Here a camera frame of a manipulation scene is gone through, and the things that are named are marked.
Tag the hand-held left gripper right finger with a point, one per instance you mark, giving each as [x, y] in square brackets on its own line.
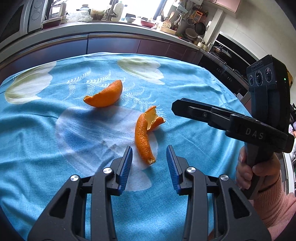
[172, 172]

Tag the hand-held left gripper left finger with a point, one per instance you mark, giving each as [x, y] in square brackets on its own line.
[124, 172]

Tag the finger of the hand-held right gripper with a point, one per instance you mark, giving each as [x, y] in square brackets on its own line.
[196, 111]

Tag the long orange peel strip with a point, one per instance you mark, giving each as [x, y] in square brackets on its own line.
[141, 139]

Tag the person's right forearm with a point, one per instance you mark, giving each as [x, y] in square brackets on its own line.
[277, 208]

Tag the person's right hand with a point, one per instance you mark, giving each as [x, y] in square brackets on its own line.
[244, 176]

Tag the black built-in stove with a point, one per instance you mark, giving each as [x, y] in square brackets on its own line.
[226, 67]

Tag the broad orange peel piece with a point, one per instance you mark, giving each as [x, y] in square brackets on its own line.
[106, 97]

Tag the black frying pan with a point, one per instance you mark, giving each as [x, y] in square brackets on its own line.
[200, 28]

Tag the blue flower print tablecloth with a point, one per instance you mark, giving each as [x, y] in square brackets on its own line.
[46, 139]

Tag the yellow baking dish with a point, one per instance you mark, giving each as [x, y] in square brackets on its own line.
[168, 29]

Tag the metal strainer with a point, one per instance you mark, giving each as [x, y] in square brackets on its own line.
[190, 21]

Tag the slotted spatula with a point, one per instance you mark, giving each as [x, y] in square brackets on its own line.
[166, 23]

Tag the orange grater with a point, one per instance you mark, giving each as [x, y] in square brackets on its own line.
[197, 16]

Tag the red bowl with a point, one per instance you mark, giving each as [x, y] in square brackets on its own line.
[148, 23]

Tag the small white bowl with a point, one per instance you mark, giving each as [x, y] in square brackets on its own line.
[130, 20]

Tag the brown kitchen base cabinets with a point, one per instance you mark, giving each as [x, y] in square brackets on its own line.
[104, 46]

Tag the kitchen window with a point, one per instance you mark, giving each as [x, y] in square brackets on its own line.
[143, 7]

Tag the white soap bottle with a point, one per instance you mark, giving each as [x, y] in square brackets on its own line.
[118, 12]

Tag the metal kitchen faucet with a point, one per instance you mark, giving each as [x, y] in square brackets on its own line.
[111, 11]

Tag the brown glass jar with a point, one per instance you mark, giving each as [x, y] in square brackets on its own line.
[97, 14]

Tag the clear plastic bag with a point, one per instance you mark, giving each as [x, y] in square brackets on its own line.
[79, 16]

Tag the dark food container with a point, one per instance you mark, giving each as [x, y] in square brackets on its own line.
[52, 23]

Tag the glass electric kettle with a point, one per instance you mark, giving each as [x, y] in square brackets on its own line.
[57, 12]

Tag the white microwave oven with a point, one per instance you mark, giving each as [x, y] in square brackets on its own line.
[25, 16]

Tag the light blue wall rack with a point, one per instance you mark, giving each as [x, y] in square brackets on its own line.
[182, 9]

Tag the pink wall cabinet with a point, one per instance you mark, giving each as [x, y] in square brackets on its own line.
[224, 4]

